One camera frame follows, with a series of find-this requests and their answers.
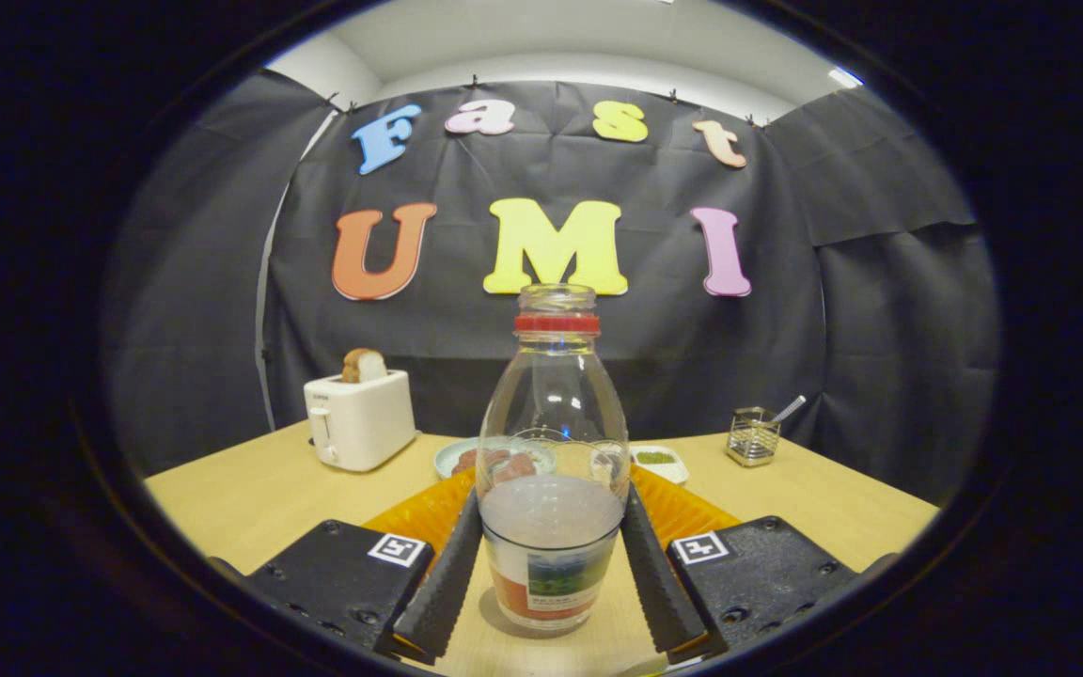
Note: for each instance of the black backdrop cloth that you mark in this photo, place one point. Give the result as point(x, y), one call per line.
point(692, 357)

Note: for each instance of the pale green plate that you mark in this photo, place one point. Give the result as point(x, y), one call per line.
point(446, 458)

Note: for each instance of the brown meat piece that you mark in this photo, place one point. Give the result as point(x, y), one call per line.
point(466, 461)
point(515, 465)

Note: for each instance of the wooden table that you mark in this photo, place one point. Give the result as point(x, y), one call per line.
point(250, 489)

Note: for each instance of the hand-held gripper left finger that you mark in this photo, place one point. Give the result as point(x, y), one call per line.
point(447, 583)

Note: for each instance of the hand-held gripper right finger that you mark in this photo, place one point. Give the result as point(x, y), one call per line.
point(659, 583)

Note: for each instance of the bread slice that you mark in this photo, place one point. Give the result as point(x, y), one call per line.
point(365, 365)

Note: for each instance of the white divided condiment dish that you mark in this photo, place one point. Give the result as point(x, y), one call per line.
point(678, 468)

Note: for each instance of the small ceiling light panel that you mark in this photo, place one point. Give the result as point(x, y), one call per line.
point(845, 77)

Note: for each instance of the white toaster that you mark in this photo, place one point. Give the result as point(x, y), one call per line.
point(363, 423)

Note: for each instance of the cloudy white juice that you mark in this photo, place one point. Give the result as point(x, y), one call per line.
point(551, 512)

